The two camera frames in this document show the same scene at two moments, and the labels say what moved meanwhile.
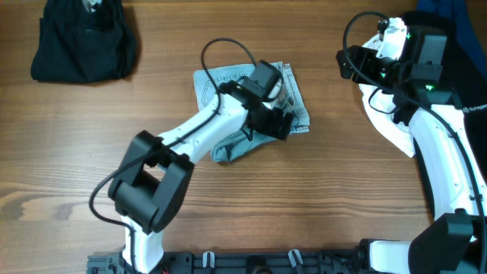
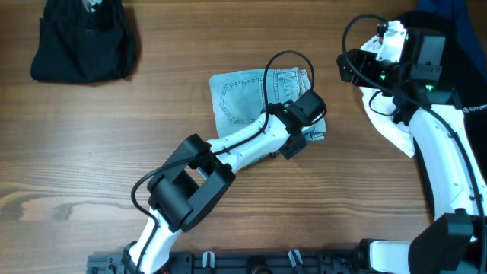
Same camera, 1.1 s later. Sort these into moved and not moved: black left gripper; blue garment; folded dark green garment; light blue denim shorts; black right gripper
Moved: light blue denim shorts; black left gripper
Not moved: folded dark green garment; black right gripper; blue garment
